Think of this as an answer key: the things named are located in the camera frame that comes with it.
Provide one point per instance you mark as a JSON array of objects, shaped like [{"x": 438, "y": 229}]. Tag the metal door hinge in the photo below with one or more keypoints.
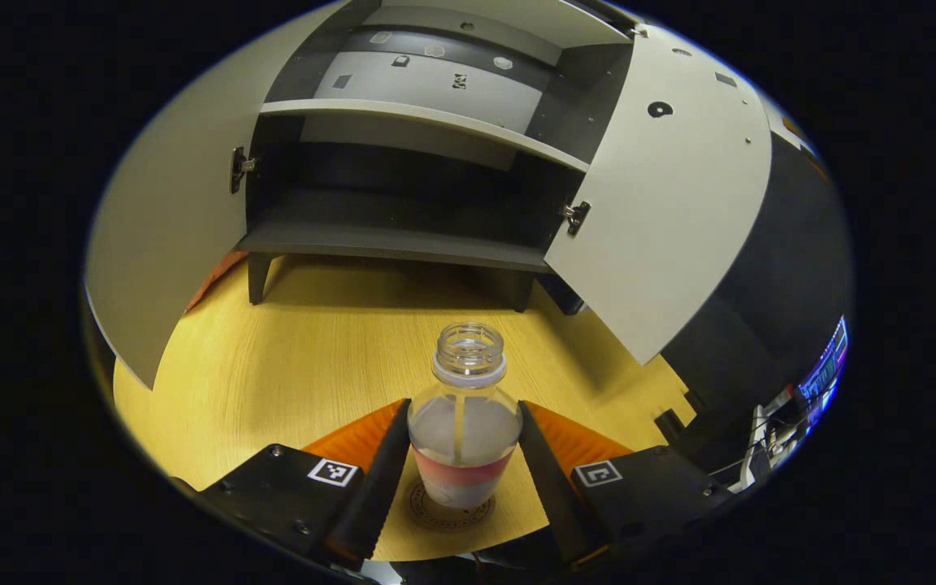
[
  {"x": 239, "y": 166},
  {"x": 575, "y": 217}
]

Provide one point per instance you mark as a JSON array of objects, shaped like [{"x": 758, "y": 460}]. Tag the white and grey cabinet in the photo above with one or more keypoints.
[{"x": 403, "y": 244}]

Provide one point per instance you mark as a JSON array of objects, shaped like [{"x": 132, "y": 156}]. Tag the lit computer screen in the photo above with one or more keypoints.
[{"x": 824, "y": 374}]

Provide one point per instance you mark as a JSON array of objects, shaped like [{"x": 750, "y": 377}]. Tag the white cabinet shelf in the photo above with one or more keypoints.
[
  {"x": 435, "y": 122},
  {"x": 549, "y": 20}
]

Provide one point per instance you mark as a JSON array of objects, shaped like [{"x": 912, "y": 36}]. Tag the white cabinet door cherry sticker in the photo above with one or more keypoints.
[{"x": 663, "y": 219}]

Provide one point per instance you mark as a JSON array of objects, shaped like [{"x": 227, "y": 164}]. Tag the clear bottle with pink label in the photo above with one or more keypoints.
[{"x": 464, "y": 455}]

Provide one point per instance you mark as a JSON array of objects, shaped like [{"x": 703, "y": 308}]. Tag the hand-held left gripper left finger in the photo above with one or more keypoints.
[{"x": 379, "y": 496}]

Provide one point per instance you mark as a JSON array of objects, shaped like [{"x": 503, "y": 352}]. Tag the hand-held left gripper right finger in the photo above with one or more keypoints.
[{"x": 553, "y": 504}]

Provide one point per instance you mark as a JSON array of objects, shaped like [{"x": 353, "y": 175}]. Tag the round brown coaster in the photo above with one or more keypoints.
[{"x": 435, "y": 517}]

